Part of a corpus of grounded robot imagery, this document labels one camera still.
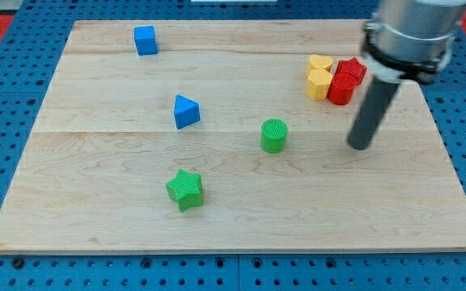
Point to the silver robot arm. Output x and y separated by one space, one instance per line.
411 39

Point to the green star block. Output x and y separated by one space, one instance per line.
186 190

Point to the red star block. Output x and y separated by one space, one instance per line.
352 67

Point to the green cylinder block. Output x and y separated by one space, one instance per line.
273 136

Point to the blue triangle block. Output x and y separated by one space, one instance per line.
186 112

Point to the light wooden board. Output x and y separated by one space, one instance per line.
92 177

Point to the yellow hexagon block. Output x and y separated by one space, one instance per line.
318 83

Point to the yellow heart block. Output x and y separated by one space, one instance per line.
319 62

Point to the red cylinder block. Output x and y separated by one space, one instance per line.
342 88

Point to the blue cube block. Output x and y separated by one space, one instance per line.
145 40

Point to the dark grey pointer rod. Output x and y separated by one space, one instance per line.
375 104

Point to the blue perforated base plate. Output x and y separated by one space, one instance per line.
29 52

